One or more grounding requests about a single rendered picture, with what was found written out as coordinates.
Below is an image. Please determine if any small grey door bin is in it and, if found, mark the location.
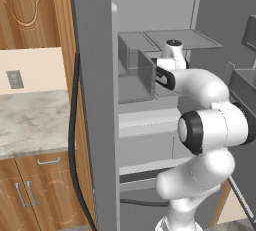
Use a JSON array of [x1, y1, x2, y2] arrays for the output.
[[241, 14, 256, 53]]

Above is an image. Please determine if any silver drawer handle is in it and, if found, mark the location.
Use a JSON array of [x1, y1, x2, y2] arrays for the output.
[[36, 156, 62, 166]]

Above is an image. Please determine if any wooden base cupboard door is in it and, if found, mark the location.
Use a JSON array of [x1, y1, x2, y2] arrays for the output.
[[0, 158, 42, 231], [20, 170, 92, 231]]

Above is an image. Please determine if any grey wall socket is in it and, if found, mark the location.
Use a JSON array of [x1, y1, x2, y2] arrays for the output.
[[6, 69, 25, 90]]

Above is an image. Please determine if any large grey door bin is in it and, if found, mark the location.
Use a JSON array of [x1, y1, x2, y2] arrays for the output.
[[227, 67, 256, 118]]

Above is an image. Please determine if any grey fridge door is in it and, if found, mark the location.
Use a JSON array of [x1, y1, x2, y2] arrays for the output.
[[189, 0, 256, 223]]

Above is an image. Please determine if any carved wooden wall cupboard door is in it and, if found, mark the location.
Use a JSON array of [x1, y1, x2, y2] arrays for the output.
[[0, 0, 62, 51]]

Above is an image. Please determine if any tall wooden side panel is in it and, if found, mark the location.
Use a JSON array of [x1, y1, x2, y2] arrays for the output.
[[49, 0, 98, 231]]

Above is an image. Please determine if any glass fridge shelf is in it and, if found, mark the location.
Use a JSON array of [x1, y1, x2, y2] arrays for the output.
[[143, 28, 224, 51]]

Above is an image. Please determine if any wooden drawer front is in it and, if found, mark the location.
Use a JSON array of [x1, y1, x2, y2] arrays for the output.
[[14, 150, 73, 178]]

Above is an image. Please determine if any grey fridge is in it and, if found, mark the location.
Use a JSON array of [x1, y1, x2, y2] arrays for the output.
[[68, 0, 256, 231]]

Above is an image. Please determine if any silver cupboard door handle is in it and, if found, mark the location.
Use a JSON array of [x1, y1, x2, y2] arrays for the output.
[[14, 182, 29, 209], [26, 180, 40, 207]]

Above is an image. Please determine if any white fridge drawer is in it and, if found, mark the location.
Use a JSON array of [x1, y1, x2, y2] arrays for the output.
[[118, 107, 183, 140]]

